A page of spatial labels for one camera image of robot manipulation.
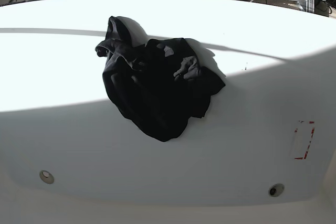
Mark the black t-shirt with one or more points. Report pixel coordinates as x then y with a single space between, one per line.
159 85

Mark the right round table grommet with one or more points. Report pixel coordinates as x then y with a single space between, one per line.
276 190

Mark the round table grommet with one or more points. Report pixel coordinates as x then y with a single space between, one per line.
276 190
46 177

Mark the red tape rectangle marking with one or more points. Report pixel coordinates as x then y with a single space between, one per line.
302 139

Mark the left round table grommet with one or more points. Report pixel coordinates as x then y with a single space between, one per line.
46 177

